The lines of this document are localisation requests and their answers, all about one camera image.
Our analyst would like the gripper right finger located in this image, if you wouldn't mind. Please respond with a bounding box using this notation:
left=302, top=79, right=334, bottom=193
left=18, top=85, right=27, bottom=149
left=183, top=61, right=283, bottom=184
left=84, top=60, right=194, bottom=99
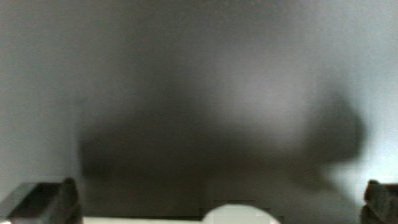
left=361, top=180, right=398, bottom=224

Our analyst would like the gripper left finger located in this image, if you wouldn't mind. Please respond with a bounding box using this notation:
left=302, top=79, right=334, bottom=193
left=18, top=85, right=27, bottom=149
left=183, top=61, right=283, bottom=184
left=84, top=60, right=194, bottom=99
left=0, top=178, right=84, bottom=224

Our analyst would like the white cabinet body box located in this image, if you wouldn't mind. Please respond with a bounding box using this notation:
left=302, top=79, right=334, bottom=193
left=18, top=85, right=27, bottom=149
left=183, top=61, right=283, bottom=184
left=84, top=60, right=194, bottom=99
left=84, top=204, right=283, bottom=224

